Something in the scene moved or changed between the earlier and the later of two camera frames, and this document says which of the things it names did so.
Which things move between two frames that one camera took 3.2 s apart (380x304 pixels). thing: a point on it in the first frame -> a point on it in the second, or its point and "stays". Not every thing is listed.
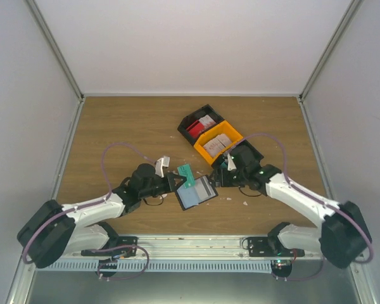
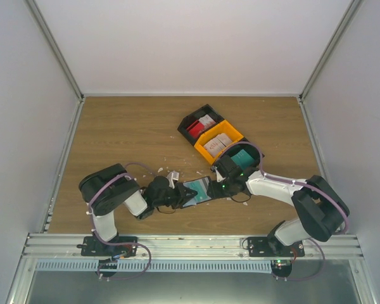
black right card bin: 244,155 stays
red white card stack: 199,125 stays
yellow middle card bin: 223,128 stays
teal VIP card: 185,171 -> 200,186
